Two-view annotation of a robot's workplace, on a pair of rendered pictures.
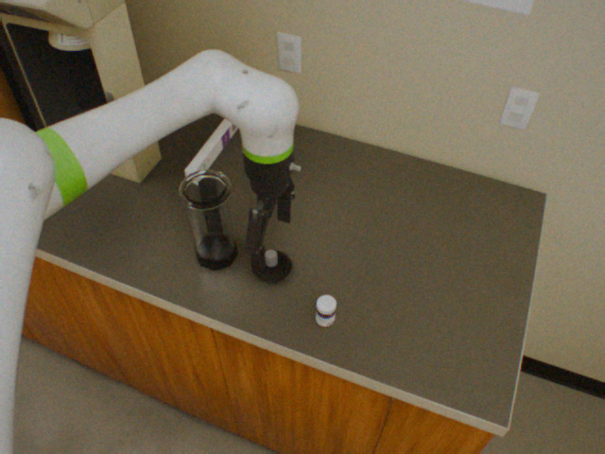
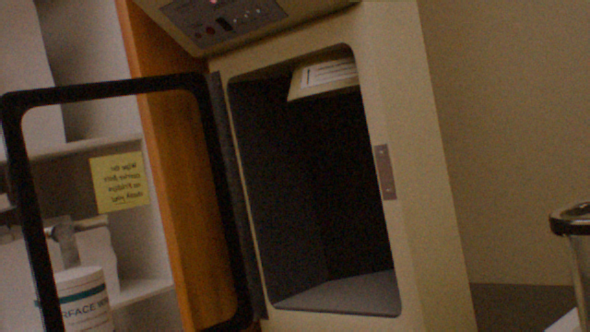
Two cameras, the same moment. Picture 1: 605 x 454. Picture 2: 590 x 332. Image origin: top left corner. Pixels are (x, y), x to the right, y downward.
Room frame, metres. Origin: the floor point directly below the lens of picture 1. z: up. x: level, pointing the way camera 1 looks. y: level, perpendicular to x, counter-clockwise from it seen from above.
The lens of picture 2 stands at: (0.21, 0.20, 1.27)
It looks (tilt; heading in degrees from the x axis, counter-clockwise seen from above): 3 degrees down; 23
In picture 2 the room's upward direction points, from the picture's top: 11 degrees counter-clockwise
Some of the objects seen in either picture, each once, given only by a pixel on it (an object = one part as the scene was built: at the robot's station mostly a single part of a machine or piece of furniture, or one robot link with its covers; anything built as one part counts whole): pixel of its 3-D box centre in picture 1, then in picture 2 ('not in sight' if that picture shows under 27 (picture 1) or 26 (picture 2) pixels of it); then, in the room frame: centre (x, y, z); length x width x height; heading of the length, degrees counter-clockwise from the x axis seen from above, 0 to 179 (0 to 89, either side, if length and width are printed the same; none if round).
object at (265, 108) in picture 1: (263, 113); not in sight; (0.75, 0.06, 1.39); 0.13 x 0.11 x 0.14; 49
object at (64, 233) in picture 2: not in sight; (66, 245); (0.91, 0.84, 1.18); 0.02 x 0.02 x 0.06; 60
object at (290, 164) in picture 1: (269, 159); not in sight; (0.74, 0.05, 1.29); 0.12 x 0.09 x 0.06; 68
